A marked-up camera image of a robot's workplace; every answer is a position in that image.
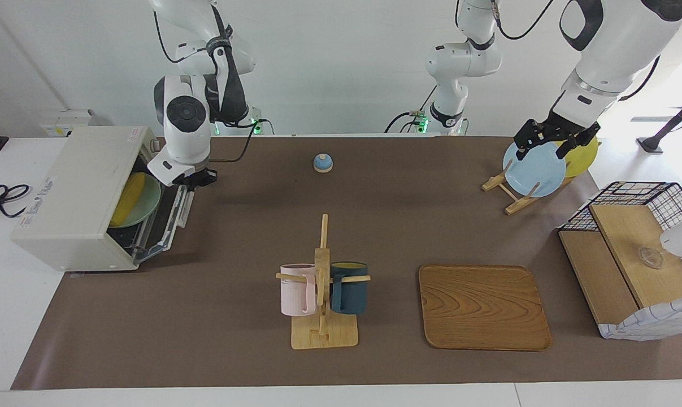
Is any white power box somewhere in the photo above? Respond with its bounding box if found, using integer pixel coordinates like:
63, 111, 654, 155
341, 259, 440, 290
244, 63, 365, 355
40, 110, 99, 137

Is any brown wooden tray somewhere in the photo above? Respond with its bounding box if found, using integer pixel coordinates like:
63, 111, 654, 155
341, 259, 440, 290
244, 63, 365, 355
418, 264, 552, 352

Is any wooden step shelf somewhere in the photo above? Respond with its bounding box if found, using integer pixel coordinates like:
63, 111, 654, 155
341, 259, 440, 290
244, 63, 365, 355
559, 203, 682, 326

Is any yellow corn cob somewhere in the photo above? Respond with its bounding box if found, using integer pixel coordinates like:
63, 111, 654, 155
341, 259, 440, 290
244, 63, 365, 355
112, 172, 147, 224

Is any small clear glass dish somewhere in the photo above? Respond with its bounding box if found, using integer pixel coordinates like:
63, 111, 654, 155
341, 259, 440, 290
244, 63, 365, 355
637, 246, 665, 270

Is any light blue plate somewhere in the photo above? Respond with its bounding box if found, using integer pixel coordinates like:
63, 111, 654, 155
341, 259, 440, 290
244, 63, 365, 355
502, 141, 567, 198

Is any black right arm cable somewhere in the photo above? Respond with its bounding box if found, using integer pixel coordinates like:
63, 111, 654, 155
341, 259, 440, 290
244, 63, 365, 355
151, 8, 259, 164

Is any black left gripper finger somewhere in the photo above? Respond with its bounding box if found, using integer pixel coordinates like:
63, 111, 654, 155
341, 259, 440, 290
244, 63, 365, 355
554, 137, 587, 161
514, 135, 535, 162

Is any yellow plate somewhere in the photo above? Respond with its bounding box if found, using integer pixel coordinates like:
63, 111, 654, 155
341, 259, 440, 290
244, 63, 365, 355
561, 133, 600, 179

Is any dark blue mug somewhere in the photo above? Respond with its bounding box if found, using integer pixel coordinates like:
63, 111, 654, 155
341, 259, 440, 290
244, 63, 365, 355
329, 261, 369, 315

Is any black coiled cable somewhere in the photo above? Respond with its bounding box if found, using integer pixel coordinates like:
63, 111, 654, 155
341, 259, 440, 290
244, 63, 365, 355
0, 184, 32, 221

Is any wire basket wooden shelf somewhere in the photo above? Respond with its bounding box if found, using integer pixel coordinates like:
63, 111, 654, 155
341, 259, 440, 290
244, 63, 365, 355
558, 181, 682, 341

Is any wooden plate rack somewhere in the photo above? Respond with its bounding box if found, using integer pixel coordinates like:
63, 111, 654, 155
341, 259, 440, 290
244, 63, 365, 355
481, 159, 576, 215

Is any white toaster oven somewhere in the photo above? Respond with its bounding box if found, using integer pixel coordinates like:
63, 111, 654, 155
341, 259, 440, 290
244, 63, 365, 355
11, 125, 197, 272

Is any pink mug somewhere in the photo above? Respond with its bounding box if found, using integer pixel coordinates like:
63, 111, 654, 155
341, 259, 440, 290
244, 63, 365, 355
279, 263, 318, 317

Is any brown table mat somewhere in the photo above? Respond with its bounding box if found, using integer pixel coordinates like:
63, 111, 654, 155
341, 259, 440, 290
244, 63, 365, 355
11, 136, 682, 391

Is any wooden mug tree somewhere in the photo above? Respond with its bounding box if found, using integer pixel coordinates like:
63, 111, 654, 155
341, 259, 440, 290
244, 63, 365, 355
276, 214, 371, 349

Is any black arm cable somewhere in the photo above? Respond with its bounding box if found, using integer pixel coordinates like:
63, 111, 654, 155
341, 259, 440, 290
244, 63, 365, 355
488, 0, 661, 105
151, 8, 259, 164

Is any light green plate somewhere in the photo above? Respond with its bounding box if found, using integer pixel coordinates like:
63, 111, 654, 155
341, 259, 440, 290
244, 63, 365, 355
110, 172, 162, 229

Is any oven door glass window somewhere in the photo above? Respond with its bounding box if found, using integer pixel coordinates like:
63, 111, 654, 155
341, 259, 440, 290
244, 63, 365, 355
131, 180, 197, 266

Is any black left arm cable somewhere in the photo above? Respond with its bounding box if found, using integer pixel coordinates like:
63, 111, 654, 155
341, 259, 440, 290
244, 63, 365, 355
488, 0, 661, 105

